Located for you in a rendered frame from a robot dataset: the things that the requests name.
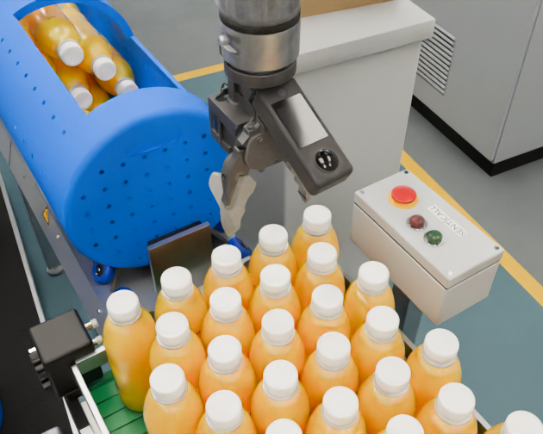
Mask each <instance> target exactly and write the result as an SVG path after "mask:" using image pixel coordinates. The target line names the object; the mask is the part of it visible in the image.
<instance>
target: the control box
mask: <svg viewBox="0 0 543 434"><path fill-rule="evenodd" d="M400 185H404V186H409V187H410V188H412V189H414V190H415V192H416V199H415V200H414V201H413V202H411V203H400V202H397V201H395V200H394V199H393V198H392V196H391V191H392V190H393V189H394V188H395V187H396V186H400ZM434 207H435V208H434ZM432 208H434V209H432ZM436 208H438V209H439V211H437V210H438V209H436ZM431 209H432V210H431ZM435 211H437V212H435ZM434 212H435V213H434ZM439 212H440V213H439ZM437 213H439V214H441V215H437ZM414 214H419V215H421V216H423V217H424V219H425V226H424V227H421V228H415V227H412V226H411V225H410V224H409V218H410V217H411V216H412V215H414ZM440 217H441V218H440ZM446 217H447V219H446ZM443 219H446V220H443ZM451 221H452V223H450V224H449V225H450V226H449V225H448V224H447V223H449V222H451ZM454 224H456V225H455V228H457V227H458V228H457V229H455V230H454V226H453V225H454ZM460 228H461V229H462V230H463V231H461V229H460ZM430 230H438V231H440V232H441V233H442V235H443V239H442V241H441V242H440V243H438V244H432V243H430V242H428V241H427V239H426V235H427V233H428V231H430ZM456 231H457V232H456ZM459 231H461V232H459ZM462 232H463V235H462ZM459 234H461V235H459ZM350 240H351V241H352V242H353V243H354V244H355V245H356V246H357V247H358V248H359V249H360V250H361V251H362V252H364V254H365V255H366V256H367V257H368V258H370V260H371V261H375V262H379V263H381V264H383V265H385V266H386V267H387V269H388V271H389V273H390V276H389V278H390V279H391V281H393V282H394V283H395V284H396V285H397V286H398V287H399V289H400V290H401V291H402V292H403V293H404V294H405V295H406V296H407V297H408V298H409V299H410V300H411V301H412V302H413V303H414V304H415V305H416V306H417V307H418V308H419V309H420V310H421V311H422V312H423V313H424V314H425V315H426V316H427V317H428V318H429V319H430V320H431V321H432V322H433V323H434V324H435V325H439V324H441V323H442V322H444V321H446V320H448V319H450V318H451V317H453V316H454V315H456V314H458V313H460V312H462V311H464V310H465V309H466V308H468V307H470V306H472V305H474V304H476V303H477V302H479V301H481V300H482V299H484V298H486V297H487V296H488V294H489V292H490V287H491V285H492V283H493V280H494V277H495V274H496V271H497V268H498V265H499V261H500V260H501V259H502V255H503V253H504V249H503V248H502V247H501V246H499V245H498V244H497V243H496V242H494V241H493V240H492V239H491V238H489V237H488V236H487V235H486V234H485V233H483V232H482V231H481V230H479V229H478V228H477V227H476V226H474V225H473V224H472V223H471V222H470V221H468V219H466V217H464V216H463V215H462V214H461V213H459V212H458V211H457V210H456V209H455V208H453V207H452V206H451V205H450V204H448V203H447V202H446V201H445V200H443V199H442V198H441V197H440V196H439V195H437V194H436V193H435V192H434V191H432V190H431V189H430V188H429V187H428V186H427V185H426V184H425V183H423V182H422V181H421V180H420V179H419V178H417V177H416V176H415V175H414V174H412V173H411V172H410V171H409V170H403V171H401V172H398V173H396V174H395V175H393V176H390V177H387V178H385V179H383V180H381V181H379V182H377V183H374V184H372V185H370V186H367V187H365V188H363V189H360V190H358V191H356V192H355V196H354V205H353V219H352V226H351V234H350Z"/></svg>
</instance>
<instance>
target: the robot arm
mask: <svg viewBox="0 0 543 434"><path fill-rule="evenodd" d="M218 8H219V17H220V30H221V35H220V36H219V37H218V39H217V40H218V43H219V53H220V55H221V56H222V57H223V64H224V72H225V74H226V76H227V77H228V83H223V84H222V87H221V92H219V93H216V94H214V95H211V96H208V102H209V124H210V134H211V136H212V137H213V138H214V139H215V141H216V142H217V143H218V144H219V145H220V146H221V148H222V149H223V150H224V151H225V152H226V153H227V154H228V156H227V157H226V159H225V160H224V163H223V166H222V173H220V172H213V173H212V174H211V176H210V178H209V187H210V190H211V192H212V193H213V195H214V197H215V199H216V201H217V203H218V205H219V207H220V209H221V211H220V215H221V222H222V227H223V229H224V232H225V233H226V234H227V235H228V236H232V235H233V234H234V233H236V232H237V231H238V230H239V229H240V228H241V225H240V220H241V217H242V215H243V214H244V213H245V212H246V210H245V206H246V202H247V199H248V197H249V196H250V195H251V194H252V193H253V191H254V189H255V186H256V182H255V181H254V180H253V179H252V178H251V177H250V176H249V175H248V174H249V171H250V168H251V169H252V170H256V171H259V172H260V173H261V172H263V171H264V170H265V168H267V167H270V166H272V165H274V164H277V163H280V162H282V161H284V164H285V166H286V167H287V168H288V169H289V170H290V171H291V172H292V173H293V174H294V181H295V182H296V183H297V184H298V193H299V195H300V196H301V198H302V199H303V201H304V202H305V203H306V202H308V201H309V198H310V196H311V195H318V194H320V193H321V192H323V191H325V190H327V189H330V188H332V187H333V186H335V185H337V184H339V183H342V182H344V181H346V180H347V178H348V177H349V176H350V175H351V174H352V172H353V166H352V165H351V163H350V162H349V160H348V159H347V157H346V155H345V154H344V152H343V151H342V150H341V149H340V147H339V145H338V144H337V142H336V141H335V139H334V137H333V136H332V134H331V133H330V132H329V131H328V129H327V127H326V126H325V124H324V122H323V121H322V119H321V117H320V116H319V115H318V114H317V112H316V111H315V109H314V107H313V106H312V104H311V103H310V101H309V99H308V98H307V97H306V96H305V94H304V93H303V91H302V89H301V88H300V86H299V85H298V83H297V82H296V80H295V79H294V78H293V77H294V75H295V73H296V59H297V57H298V55H299V53H300V31H301V0H218ZM224 84H226V85H227V87H225V88H224ZM227 94H228V96H226V97H224V96H225V95H227ZM221 97H223V98H221ZM219 98H220V99H219ZM216 99H218V100H216ZM213 113H214V118H213ZM214 121H215V128H214Z"/></svg>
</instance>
